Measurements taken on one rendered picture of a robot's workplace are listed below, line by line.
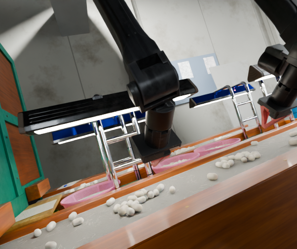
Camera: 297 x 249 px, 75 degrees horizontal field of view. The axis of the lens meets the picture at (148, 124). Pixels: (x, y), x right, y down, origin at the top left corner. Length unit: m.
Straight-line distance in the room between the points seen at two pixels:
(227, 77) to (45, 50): 2.85
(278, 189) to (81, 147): 2.62
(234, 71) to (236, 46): 0.68
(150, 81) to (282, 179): 0.39
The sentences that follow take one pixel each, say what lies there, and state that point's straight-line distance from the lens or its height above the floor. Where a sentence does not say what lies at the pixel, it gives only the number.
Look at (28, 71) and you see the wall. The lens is 3.26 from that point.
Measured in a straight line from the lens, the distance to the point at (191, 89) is 0.77.
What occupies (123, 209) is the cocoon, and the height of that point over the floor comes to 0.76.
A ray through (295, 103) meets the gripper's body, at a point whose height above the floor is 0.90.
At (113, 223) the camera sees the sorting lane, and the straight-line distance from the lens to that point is 0.58.
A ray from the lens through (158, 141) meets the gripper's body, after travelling 0.41.
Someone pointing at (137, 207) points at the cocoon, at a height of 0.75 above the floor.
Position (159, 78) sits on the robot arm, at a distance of 0.32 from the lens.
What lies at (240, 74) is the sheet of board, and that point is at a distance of 3.76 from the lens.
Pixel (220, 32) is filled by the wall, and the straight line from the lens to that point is 4.19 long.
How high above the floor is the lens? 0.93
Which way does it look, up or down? 3 degrees up
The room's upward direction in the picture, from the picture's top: 17 degrees counter-clockwise
